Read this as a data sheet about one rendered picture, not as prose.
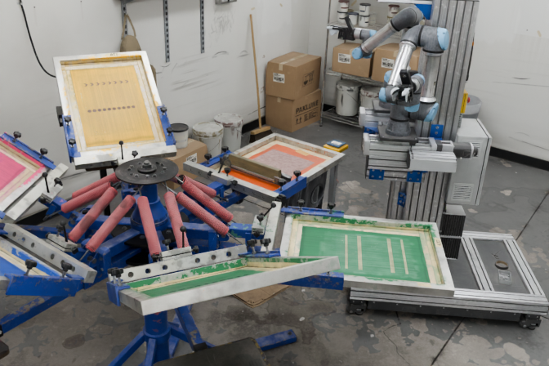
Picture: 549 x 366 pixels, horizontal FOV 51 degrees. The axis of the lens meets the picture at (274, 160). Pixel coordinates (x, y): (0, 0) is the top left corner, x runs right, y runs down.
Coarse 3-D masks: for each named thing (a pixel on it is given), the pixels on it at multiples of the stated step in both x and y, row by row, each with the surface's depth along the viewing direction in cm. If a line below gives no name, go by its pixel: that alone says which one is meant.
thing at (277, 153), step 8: (264, 152) 391; (272, 152) 391; (280, 152) 392; (288, 152) 392; (296, 152) 393; (256, 160) 378; (264, 160) 378; (272, 160) 379; (280, 160) 379; (232, 168) 365; (240, 176) 355; (248, 176) 356
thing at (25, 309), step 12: (120, 252) 281; (132, 252) 282; (120, 264) 277; (96, 276) 266; (84, 288) 263; (36, 300) 247; (48, 300) 248; (60, 300) 254; (12, 312) 239; (24, 312) 240; (36, 312) 245; (0, 324) 232; (12, 324) 236; (0, 336) 233; (0, 348) 217
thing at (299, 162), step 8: (288, 160) 380; (296, 160) 380; (304, 160) 381; (312, 160) 381; (320, 160) 382; (280, 168) 368; (288, 168) 368; (296, 168) 369; (304, 168) 369; (296, 176) 358; (256, 184) 347; (264, 184) 347; (272, 184) 348
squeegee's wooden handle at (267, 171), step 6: (234, 156) 358; (240, 156) 357; (234, 162) 359; (240, 162) 356; (246, 162) 354; (252, 162) 351; (258, 162) 351; (246, 168) 355; (252, 168) 352; (258, 168) 349; (264, 168) 346; (270, 168) 343; (276, 168) 343; (264, 174) 348; (270, 174) 345; (276, 174) 342
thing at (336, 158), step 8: (272, 136) 407; (280, 136) 408; (256, 144) 394; (264, 144) 401; (288, 144) 405; (296, 144) 401; (304, 144) 397; (240, 152) 381; (248, 152) 389; (320, 152) 391; (328, 152) 387; (336, 152) 386; (328, 160) 374; (336, 160) 375; (320, 168) 362; (328, 168) 369; (304, 176) 350; (312, 176) 354
